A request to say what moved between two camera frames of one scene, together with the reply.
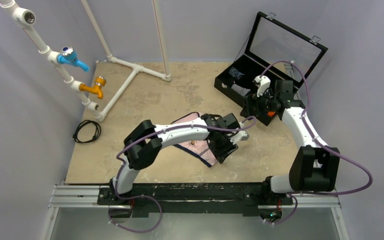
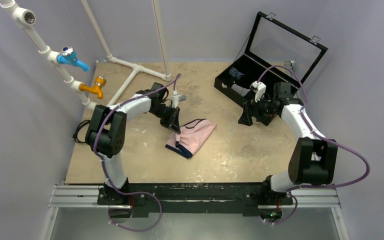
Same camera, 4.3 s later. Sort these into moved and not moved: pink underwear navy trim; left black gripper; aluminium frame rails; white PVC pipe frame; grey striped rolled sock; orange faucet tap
Moved: pink underwear navy trim; left black gripper
Not moved: orange faucet tap; grey striped rolled sock; aluminium frame rails; white PVC pipe frame
